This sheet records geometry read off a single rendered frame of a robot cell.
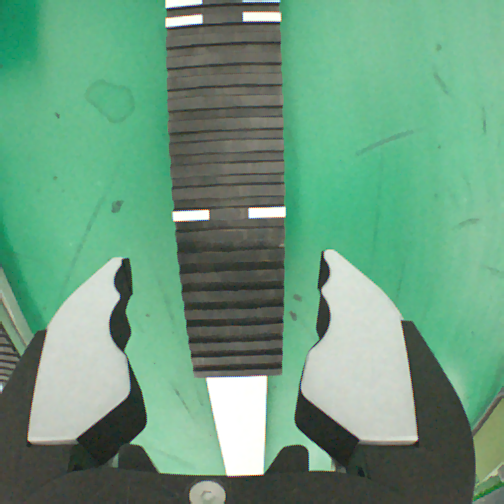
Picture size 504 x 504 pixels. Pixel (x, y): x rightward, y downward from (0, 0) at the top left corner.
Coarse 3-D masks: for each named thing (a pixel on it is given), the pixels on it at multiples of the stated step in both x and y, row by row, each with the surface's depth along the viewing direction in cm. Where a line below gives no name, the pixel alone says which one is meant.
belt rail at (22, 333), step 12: (0, 264) 18; (0, 276) 18; (0, 288) 18; (0, 300) 19; (12, 300) 20; (0, 312) 18; (12, 312) 19; (12, 324) 20; (24, 324) 21; (12, 336) 19; (24, 336) 21; (24, 348) 20
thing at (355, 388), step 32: (320, 288) 12; (352, 288) 10; (320, 320) 10; (352, 320) 8; (384, 320) 8; (320, 352) 7; (352, 352) 7; (384, 352) 7; (320, 384) 7; (352, 384) 7; (384, 384) 6; (320, 416) 6; (352, 416) 6; (384, 416) 6; (352, 448) 6
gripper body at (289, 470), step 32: (128, 448) 5; (288, 448) 5; (64, 480) 4; (96, 480) 4; (128, 480) 4; (160, 480) 4; (192, 480) 4; (224, 480) 4; (256, 480) 4; (288, 480) 4; (320, 480) 4; (352, 480) 4
